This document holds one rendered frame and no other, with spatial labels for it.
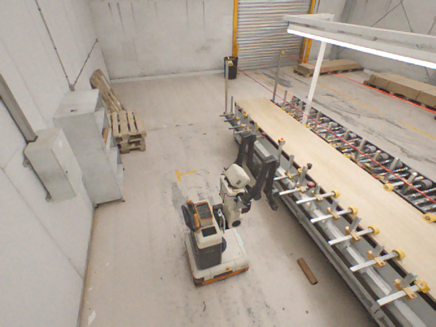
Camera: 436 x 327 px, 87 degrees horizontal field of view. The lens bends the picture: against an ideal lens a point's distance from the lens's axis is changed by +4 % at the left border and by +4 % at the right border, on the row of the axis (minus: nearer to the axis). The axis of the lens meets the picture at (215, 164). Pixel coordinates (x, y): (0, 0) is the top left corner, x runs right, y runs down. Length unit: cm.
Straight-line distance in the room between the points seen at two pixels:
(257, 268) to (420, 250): 159
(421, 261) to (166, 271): 252
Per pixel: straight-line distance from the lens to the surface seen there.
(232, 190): 215
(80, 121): 329
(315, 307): 310
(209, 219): 234
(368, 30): 252
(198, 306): 293
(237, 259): 284
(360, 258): 282
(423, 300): 263
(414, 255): 271
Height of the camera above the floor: 273
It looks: 37 degrees down
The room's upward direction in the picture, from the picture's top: straight up
